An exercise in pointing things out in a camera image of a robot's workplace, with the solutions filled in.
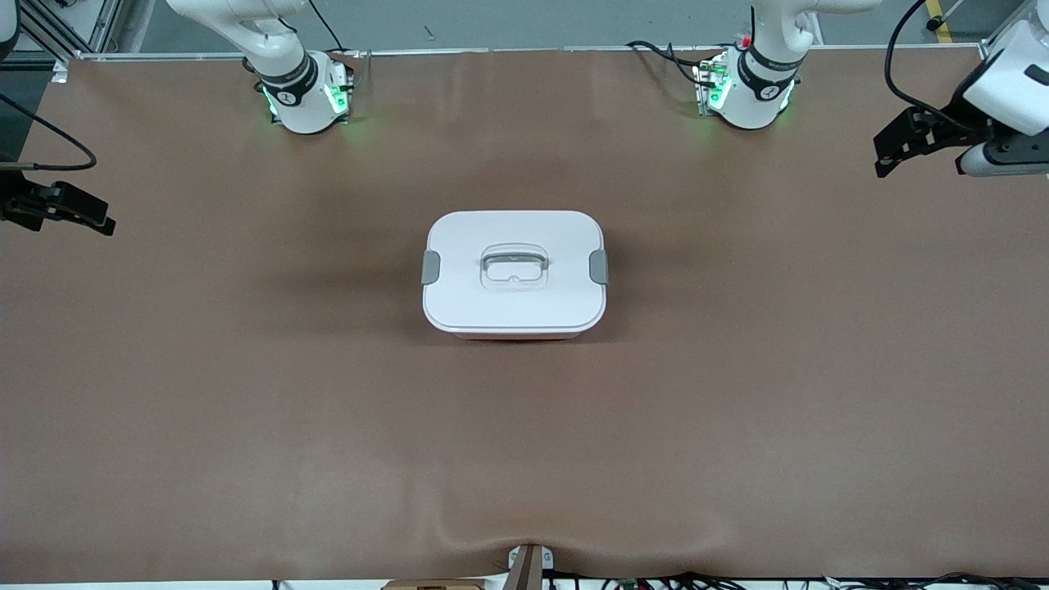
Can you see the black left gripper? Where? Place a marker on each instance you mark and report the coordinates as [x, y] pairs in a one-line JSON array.
[[955, 123]]

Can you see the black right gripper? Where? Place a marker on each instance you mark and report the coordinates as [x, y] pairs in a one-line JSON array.
[[16, 201]]

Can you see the white box lid grey latches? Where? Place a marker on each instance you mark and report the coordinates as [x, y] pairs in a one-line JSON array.
[[516, 307]]

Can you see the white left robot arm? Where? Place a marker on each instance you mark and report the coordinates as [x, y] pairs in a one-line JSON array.
[[1012, 82]]

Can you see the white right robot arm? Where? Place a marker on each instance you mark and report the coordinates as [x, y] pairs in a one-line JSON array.
[[287, 74]]

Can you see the pink plastic storage box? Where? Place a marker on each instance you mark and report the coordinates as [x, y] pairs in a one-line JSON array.
[[516, 336]]

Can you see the black caster with rod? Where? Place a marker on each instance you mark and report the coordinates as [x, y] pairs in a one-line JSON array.
[[933, 24]]

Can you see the brown table mat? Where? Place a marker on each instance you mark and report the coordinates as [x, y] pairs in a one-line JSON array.
[[246, 410]]

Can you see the metal clamp bracket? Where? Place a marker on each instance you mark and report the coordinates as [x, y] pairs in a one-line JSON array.
[[529, 569]]

